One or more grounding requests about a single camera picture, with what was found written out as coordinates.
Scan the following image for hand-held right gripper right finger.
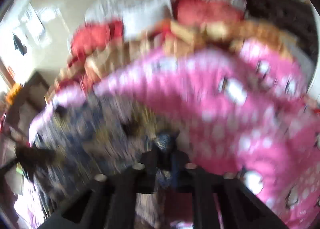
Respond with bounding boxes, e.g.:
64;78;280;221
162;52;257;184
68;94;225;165
170;150;288;229

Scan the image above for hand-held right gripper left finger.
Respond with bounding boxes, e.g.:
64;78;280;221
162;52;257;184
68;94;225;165
47;150;160;229

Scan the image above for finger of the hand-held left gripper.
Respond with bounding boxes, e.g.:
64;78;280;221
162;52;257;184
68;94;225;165
14;143;57;169

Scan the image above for dark floral patterned garment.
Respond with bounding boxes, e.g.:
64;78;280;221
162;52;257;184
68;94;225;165
27;91;182;219

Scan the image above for dark wooden table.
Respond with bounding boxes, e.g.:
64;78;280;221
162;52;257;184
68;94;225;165
5;71;50;132

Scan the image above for orange plastic basket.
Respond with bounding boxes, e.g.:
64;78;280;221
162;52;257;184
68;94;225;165
6;83;23;104

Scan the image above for pink penguin print blanket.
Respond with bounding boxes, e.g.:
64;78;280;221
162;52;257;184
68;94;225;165
29;40;320;229

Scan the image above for large red heart pillow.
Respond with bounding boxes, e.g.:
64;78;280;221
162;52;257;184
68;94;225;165
67;20;123;67

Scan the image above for red and yellow blanket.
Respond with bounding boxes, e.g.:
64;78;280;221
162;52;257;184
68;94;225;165
45;18;293;94

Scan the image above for white pillow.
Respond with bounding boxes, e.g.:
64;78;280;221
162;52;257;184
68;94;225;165
122;0;173;39

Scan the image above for small red heart pillow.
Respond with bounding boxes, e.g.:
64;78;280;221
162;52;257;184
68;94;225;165
175;0;244;23

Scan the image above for dark carved wooden headboard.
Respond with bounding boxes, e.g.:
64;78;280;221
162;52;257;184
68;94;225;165
232;0;320;57

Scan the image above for dark cloth on wall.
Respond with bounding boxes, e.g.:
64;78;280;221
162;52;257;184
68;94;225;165
14;33;27;56

